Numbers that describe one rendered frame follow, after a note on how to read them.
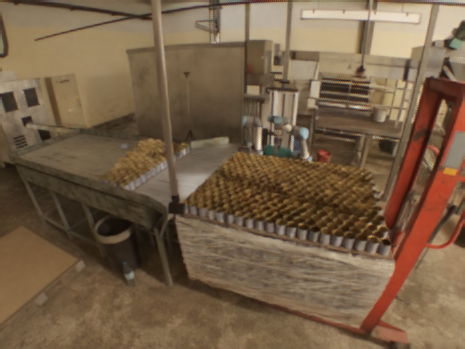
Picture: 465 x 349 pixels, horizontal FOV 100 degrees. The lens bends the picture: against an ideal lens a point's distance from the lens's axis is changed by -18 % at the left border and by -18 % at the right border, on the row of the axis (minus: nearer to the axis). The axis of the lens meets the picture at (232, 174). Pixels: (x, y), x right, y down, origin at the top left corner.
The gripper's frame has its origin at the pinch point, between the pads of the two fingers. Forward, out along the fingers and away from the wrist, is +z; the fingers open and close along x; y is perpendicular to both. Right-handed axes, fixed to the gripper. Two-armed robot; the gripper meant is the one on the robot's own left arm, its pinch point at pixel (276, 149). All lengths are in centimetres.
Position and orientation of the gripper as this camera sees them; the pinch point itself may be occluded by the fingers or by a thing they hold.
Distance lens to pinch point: 226.7
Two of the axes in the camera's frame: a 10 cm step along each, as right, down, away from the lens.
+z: 0.3, 9.0, 4.4
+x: 3.8, -4.2, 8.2
